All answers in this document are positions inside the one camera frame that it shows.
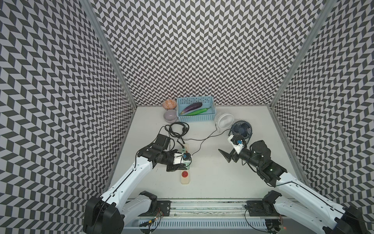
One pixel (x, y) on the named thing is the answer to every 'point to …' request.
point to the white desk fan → (223, 120)
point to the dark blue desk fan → (241, 127)
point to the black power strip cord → (177, 129)
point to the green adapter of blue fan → (187, 163)
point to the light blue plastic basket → (207, 102)
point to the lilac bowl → (170, 116)
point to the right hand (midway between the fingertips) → (225, 144)
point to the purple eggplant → (194, 106)
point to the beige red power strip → (185, 173)
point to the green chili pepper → (198, 111)
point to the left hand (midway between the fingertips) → (182, 162)
